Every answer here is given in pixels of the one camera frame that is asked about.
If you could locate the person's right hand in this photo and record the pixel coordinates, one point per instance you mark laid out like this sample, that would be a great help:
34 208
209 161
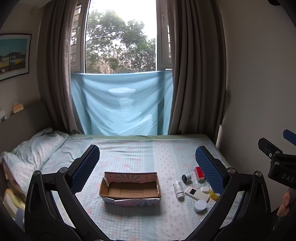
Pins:
285 204

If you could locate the printed cardboard box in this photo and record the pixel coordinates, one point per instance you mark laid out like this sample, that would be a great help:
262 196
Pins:
130 188

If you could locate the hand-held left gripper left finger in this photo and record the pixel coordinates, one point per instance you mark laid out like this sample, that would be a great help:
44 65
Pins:
84 170

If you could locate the yellow small container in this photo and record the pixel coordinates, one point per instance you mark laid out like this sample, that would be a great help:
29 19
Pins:
214 197

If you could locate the grey headboard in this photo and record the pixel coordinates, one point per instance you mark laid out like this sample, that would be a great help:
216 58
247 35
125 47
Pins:
27 125

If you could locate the checked floral bedsheet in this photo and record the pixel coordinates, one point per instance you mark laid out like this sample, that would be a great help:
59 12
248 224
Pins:
138 153

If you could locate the small black white-capped jar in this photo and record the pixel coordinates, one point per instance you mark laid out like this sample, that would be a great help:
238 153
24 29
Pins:
186 178

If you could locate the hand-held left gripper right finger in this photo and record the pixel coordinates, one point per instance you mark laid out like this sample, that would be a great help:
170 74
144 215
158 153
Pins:
210 171

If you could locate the light blue duvet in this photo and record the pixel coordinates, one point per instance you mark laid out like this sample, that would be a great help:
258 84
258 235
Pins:
30 150

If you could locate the white jar with green lid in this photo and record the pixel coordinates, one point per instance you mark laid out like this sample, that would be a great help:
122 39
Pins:
200 206

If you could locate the small white round jar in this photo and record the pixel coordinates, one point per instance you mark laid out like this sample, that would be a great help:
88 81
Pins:
205 190

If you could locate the brown curtain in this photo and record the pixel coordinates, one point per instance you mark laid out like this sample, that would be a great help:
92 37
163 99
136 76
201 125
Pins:
196 69
60 69

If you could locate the red small box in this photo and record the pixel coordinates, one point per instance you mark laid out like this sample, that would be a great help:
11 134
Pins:
199 174

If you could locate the white pill bottle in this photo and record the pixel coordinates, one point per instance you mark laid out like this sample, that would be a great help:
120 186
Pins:
178 190

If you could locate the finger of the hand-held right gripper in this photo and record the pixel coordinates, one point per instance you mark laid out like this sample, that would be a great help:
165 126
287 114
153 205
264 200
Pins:
290 137
266 144

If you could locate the window sash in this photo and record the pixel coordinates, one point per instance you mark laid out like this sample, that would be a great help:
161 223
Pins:
77 34
164 34

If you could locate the tree outside window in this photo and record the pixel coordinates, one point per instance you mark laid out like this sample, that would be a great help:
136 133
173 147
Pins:
115 41

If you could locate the framed wall poster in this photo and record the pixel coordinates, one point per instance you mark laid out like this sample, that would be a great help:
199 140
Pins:
13 55

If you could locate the folded yellow cloth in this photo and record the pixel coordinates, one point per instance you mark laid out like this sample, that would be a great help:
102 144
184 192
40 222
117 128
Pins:
12 204

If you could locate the orange small object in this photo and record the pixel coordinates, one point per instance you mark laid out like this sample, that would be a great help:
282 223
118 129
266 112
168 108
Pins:
18 108

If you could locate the light blue hanging sheet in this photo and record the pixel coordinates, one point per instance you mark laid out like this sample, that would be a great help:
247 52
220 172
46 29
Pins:
122 104

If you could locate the white rectangular device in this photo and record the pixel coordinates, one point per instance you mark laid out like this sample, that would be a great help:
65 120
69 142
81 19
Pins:
195 192

